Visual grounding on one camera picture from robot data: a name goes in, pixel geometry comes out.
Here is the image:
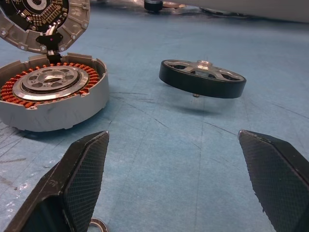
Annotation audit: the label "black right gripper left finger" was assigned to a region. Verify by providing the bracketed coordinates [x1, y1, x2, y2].
[3, 130, 110, 232]

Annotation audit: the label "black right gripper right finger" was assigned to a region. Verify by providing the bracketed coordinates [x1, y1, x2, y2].
[237, 130, 309, 232]

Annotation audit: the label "grey motor housing copper windings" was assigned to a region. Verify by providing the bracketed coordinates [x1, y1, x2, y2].
[0, 52, 110, 132]

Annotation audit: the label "black rotor ring silver spokes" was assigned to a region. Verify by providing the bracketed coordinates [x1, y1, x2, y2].
[158, 59, 247, 99]

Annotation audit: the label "grey motor cover circuit board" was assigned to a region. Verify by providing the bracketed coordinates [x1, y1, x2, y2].
[0, 0, 91, 61]

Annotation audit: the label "blue table mat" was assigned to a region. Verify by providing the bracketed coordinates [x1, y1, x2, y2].
[0, 0, 309, 232]

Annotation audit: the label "white board panel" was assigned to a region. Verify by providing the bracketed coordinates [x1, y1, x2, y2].
[173, 0, 309, 24]

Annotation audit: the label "black ragged tape strip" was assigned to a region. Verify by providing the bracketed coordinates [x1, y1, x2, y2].
[199, 6, 244, 17]

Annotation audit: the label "black round cylinder part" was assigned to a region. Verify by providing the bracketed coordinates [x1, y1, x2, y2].
[144, 0, 163, 12]

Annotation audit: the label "flat brown disc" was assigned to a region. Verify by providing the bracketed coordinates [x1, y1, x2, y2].
[162, 0, 185, 8]

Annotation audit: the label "small silver bearing ring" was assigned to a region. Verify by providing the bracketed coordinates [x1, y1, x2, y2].
[88, 217, 109, 232]

